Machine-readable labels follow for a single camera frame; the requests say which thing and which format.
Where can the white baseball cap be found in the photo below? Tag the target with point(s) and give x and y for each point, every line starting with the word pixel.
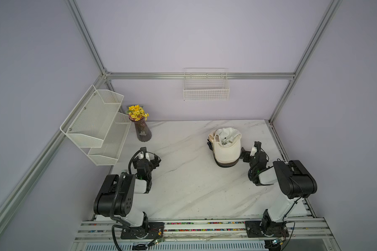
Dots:
pixel 225 137

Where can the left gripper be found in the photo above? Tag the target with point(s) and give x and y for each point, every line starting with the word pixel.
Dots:
pixel 144 169

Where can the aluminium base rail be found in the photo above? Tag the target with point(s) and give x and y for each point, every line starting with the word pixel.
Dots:
pixel 299 234

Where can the white wire wall basket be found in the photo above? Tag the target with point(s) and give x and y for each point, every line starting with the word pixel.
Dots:
pixel 206 84

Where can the yellow flower bouquet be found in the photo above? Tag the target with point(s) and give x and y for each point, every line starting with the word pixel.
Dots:
pixel 136 113

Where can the tan dark-brim baseball cap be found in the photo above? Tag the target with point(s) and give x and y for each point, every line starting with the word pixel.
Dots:
pixel 225 157

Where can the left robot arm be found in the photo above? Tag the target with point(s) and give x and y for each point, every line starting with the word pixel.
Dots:
pixel 116 196

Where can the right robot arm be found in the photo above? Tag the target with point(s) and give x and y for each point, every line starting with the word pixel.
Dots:
pixel 295 183

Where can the purple glass vase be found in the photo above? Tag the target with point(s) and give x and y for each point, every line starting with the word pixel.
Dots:
pixel 142 130

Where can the white two-tier mesh shelf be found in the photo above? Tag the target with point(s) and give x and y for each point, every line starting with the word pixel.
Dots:
pixel 97 126

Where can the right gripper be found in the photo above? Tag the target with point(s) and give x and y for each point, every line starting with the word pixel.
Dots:
pixel 248 153

